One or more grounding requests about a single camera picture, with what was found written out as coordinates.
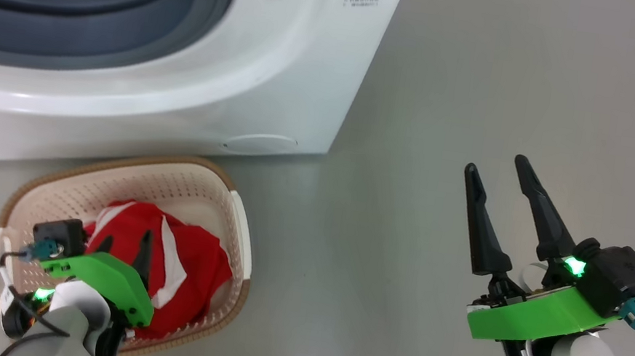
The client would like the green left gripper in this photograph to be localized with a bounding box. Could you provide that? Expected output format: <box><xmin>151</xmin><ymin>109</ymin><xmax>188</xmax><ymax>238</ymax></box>
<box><xmin>34</xmin><ymin>216</ymin><xmax>166</xmax><ymax>330</ymax></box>

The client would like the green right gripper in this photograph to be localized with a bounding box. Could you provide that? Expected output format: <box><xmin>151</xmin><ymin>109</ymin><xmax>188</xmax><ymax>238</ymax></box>
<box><xmin>441</xmin><ymin>148</ymin><xmax>635</xmax><ymax>356</ymax></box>

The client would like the red and white garment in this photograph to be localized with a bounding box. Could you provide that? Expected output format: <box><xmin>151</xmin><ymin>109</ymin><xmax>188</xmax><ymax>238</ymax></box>
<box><xmin>68</xmin><ymin>194</ymin><xmax>242</xmax><ymax>352</ymax></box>

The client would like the cream perforated laundry basket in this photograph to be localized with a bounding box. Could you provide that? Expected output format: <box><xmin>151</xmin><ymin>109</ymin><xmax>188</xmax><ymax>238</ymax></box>
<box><xmin>0</xmin><ymin>130</ymin><xmax>268</xmax><ymax>356</ymax></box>

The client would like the white front-load washing machine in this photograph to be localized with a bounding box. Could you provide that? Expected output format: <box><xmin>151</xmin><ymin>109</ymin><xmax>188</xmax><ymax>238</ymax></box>
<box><xmin>0</xmin><ymin>0</ymin><xmax>410</xmax><ymax>225</ymax></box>

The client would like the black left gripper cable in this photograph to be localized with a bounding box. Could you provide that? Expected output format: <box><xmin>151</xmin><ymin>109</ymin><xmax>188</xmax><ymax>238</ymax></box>
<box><xmin>0</xmin><ymin>248</ymin><xmax>82</xmax><ymax>350</ymax></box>

